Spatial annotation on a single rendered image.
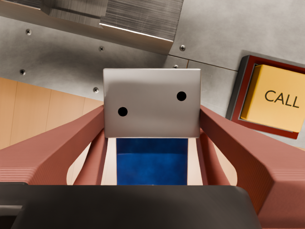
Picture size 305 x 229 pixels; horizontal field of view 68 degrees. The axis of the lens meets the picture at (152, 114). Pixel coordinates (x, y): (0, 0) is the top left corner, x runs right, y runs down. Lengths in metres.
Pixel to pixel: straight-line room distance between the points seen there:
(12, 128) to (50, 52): 0.11
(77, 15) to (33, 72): 0.12
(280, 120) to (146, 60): 0.16
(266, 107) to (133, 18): 0.16
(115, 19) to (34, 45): 0.14
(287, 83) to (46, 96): 0.27
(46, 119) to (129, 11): 0.18
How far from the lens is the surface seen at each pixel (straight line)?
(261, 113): 0.26
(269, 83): 0.26
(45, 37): 0.31
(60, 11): 0.22
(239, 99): 0.27
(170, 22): 0.19
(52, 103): 0.30
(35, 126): 0.32
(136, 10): 0.19
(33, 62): 0.31
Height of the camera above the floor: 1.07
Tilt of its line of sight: 82 degrees down
